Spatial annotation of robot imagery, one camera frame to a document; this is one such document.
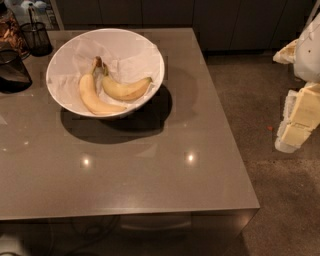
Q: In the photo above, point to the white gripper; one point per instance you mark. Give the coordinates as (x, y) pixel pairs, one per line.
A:
(308, 55)

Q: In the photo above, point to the yellow banana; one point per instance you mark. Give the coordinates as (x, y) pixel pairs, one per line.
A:
(124, 92)
(89, 96)

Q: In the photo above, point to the white paper bowl liner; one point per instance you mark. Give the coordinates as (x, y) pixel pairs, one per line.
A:
(130, 56)

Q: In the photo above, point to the white bowl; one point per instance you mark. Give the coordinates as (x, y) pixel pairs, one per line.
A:
(63, 96)

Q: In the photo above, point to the small red floor scrap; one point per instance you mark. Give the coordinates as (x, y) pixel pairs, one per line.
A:
(269, 128)

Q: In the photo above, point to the black mesh pen cup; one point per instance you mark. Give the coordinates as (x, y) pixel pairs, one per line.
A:
(35, 33)

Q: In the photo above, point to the dark tinted glass container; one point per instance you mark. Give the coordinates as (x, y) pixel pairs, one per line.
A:
(14, 76)

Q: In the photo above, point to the glass jar with snacks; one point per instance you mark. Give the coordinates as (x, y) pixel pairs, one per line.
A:
(10, 31)

